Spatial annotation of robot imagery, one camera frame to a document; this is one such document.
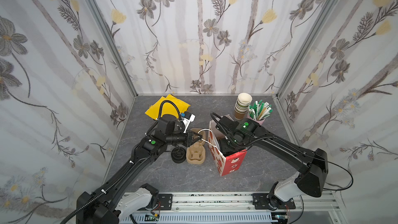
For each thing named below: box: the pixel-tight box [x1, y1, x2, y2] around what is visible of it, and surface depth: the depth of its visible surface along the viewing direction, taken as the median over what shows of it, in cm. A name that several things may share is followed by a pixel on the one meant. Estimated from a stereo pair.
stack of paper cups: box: [234, 92, 253, 121], surface depth 97 cm
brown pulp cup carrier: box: [186, 128, 206, 165], surface depth 87 cm
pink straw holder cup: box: [252, 117, 266, 126], surface depth 92 cm
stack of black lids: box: [171, 144, 187, 164], surface depth 88 cm
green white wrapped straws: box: [248, 99, 274, 121], surface depth 90 cm
